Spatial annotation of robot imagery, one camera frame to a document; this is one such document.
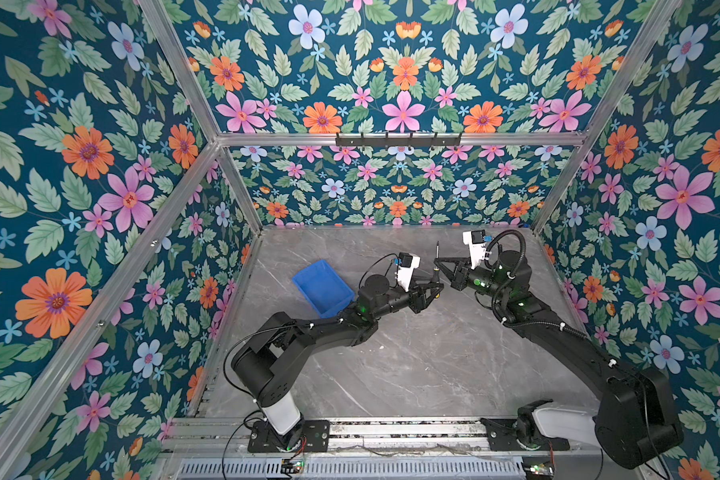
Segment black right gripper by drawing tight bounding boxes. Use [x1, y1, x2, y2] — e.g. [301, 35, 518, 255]
[435, 256, 511, 306]

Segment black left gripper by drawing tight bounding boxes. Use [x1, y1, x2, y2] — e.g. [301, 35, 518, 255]
[371, 273, 444, 320]

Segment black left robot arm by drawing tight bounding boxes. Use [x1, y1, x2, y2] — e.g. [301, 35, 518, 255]
[231, 274, 444, 442]

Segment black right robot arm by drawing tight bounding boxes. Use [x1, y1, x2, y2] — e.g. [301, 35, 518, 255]
[435, 250, 685, 469]

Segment blue plastic bin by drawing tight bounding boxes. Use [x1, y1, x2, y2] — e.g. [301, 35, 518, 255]
[292, 260, 355, 318]

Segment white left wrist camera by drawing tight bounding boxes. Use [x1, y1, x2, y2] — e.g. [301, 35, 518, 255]
[395, 252, 420, 292]

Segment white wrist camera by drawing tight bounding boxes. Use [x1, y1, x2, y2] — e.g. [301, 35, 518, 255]
[462, 230, 487, 269]
[395, 252, 420, 292]

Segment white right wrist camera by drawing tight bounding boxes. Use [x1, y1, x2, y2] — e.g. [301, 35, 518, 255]
[462, 230, 487, 269]

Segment black wall hook rail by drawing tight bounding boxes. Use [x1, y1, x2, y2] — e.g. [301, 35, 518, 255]
[334, 132, 462, 149]

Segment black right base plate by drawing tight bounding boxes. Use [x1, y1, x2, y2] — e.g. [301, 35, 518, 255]
[479, 417, 571, 451]

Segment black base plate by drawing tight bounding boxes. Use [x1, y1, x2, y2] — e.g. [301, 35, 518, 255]
[479, 417, 571, 451]
[247, 419, 331, 453]

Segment white slotted cable duct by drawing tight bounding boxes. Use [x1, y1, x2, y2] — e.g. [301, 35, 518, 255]
[176, 457, 526, 479]

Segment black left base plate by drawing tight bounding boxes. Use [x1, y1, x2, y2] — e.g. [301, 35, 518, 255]
[247, 419, 331, 453]

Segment black left power cable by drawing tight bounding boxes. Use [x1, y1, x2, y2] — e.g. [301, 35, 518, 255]
[220, 323, 295, 480]

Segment aluminium front mounting rail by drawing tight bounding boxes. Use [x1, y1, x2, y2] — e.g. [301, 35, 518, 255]
[158, 416, 600, 460]

